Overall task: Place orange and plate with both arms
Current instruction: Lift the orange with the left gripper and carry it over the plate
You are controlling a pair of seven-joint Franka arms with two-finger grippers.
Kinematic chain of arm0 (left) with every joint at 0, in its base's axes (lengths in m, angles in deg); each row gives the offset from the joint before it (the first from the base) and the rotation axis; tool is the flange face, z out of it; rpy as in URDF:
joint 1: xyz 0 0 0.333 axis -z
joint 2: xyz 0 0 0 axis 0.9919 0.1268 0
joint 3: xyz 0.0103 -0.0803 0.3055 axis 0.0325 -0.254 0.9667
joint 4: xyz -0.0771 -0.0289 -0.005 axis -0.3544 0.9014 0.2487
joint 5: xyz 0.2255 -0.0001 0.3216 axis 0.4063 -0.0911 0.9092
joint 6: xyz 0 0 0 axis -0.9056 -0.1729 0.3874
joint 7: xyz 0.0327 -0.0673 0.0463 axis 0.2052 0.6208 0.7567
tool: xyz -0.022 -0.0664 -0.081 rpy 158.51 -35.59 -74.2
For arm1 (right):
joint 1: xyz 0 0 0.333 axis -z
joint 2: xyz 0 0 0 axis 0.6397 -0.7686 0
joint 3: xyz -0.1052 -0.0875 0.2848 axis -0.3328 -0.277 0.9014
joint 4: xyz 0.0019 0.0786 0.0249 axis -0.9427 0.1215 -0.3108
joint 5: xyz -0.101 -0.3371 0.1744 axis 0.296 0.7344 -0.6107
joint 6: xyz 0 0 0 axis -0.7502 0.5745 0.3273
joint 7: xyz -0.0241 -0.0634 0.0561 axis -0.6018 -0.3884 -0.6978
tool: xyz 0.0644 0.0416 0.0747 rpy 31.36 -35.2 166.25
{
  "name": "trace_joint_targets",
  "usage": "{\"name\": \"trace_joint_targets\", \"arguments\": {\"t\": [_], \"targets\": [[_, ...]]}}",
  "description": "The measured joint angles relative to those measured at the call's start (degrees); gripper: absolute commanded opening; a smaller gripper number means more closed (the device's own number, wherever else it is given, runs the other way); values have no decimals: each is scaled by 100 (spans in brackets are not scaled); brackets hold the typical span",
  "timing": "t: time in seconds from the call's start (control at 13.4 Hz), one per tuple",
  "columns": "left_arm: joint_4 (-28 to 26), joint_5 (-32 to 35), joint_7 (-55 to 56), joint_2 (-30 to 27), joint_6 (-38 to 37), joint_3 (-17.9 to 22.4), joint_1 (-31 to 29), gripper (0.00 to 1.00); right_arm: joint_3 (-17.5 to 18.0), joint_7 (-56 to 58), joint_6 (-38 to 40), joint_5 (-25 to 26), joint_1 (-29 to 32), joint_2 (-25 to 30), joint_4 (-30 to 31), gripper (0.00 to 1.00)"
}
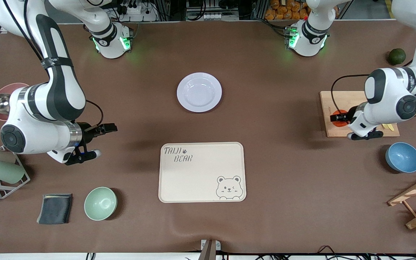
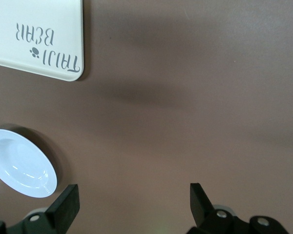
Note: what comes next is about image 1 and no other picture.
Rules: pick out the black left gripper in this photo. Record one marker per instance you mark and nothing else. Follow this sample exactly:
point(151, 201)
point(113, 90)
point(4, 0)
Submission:
point(349, 115)

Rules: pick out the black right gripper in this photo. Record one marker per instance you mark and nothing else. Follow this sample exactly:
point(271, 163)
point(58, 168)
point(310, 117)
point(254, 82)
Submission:
point(87, 132)

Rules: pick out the orange fruit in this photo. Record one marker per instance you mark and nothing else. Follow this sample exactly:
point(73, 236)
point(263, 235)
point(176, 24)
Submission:
point(339, 124)

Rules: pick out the white round plate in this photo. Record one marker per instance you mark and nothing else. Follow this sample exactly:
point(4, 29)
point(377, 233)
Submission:
point(199, 92)

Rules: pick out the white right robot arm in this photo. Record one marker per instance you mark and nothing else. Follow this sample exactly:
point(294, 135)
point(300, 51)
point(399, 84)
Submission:
point(60, 90)

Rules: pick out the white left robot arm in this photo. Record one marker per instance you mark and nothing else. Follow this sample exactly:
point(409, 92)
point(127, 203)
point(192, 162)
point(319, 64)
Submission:
point(388, 94)

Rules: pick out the wooden cutting board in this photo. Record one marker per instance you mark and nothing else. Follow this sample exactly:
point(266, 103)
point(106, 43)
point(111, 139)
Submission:
point(349, 97)

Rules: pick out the brown table mat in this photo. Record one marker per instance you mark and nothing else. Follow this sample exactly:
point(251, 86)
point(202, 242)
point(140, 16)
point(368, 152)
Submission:
point(157, 108)

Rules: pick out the blue bowl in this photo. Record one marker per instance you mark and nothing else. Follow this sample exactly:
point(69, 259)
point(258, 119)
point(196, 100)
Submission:
point(403, 157)

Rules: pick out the mint green bowl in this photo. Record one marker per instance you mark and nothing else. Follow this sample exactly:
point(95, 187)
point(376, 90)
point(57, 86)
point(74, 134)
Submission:
point(100, 203)

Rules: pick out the green lime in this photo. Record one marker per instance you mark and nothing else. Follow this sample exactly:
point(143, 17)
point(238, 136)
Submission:
point(397, 56)

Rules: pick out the dark grey cloth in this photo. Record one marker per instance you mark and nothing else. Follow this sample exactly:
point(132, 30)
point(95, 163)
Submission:
point(54, 208)

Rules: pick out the cream bear print tray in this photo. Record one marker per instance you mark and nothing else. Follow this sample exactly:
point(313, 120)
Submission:
point(200, 177)

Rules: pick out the wooden dish rack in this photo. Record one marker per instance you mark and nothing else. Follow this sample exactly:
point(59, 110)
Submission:
point(415, 189)

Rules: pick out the mint green cup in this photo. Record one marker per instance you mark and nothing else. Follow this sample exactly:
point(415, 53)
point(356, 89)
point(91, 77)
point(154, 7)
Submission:
point(5, 171)

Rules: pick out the white power strip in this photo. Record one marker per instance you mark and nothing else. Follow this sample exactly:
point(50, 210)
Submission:
point(139, 14)

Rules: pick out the orange toy food pile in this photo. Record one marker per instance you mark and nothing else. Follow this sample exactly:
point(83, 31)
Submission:
point(284, 12)

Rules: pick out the metal camera bracket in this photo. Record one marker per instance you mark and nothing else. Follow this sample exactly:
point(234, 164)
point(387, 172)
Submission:
point(209, 249)

